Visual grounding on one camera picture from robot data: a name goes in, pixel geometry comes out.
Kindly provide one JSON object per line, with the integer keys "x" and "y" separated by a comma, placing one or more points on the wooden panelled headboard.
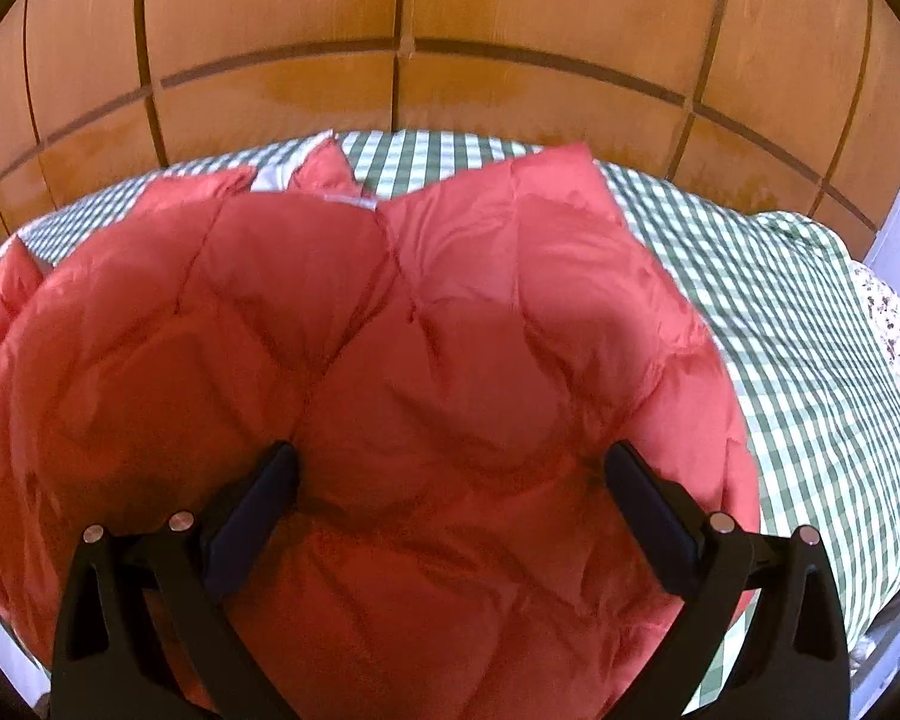
{"x": 495, "y": 0}

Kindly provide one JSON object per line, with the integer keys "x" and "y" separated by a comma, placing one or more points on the green checkered bed sheet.
{"x": 780, "y": 315}

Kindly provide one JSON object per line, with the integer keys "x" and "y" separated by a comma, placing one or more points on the red puffer jacket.
{"x": 420, "y": 360}

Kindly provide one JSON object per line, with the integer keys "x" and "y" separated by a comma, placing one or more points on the white floral cloth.
{"x": 896, "y": 337}

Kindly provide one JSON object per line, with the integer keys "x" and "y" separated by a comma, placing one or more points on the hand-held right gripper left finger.
{"x": 253, "y": 517}

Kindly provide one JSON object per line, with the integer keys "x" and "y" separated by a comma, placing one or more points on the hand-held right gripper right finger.
{"x": 654, "y": 517}

